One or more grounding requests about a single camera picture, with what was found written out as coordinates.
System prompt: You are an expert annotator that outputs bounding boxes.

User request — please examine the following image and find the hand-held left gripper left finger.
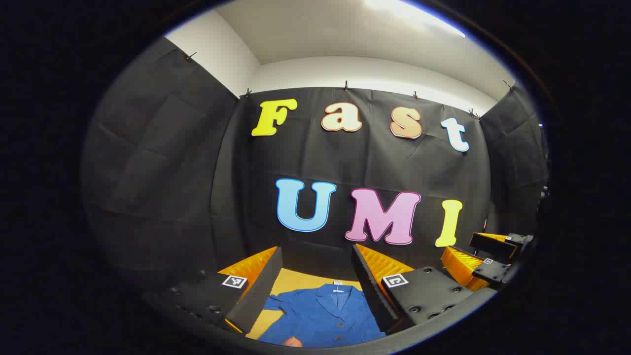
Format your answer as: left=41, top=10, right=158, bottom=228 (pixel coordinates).
left=143, top=246, right=284, bottom=336

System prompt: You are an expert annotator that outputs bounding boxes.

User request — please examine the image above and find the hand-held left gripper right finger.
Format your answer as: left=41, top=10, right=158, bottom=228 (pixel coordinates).
left=351, top=243, right=498, bottom=336

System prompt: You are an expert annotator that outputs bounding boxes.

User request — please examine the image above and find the blue corduroy shirt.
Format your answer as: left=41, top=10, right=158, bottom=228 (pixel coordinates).
left=256, top=282, right=387, bottom=348

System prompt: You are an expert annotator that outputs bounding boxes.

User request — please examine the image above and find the black backdrop cloth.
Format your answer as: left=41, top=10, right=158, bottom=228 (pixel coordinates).
left=81, top=37, right=550, bottom=296

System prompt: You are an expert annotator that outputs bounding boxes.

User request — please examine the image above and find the row of small cloth clips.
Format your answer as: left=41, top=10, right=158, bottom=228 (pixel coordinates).
left=185, top=51, right=516, bottom=120

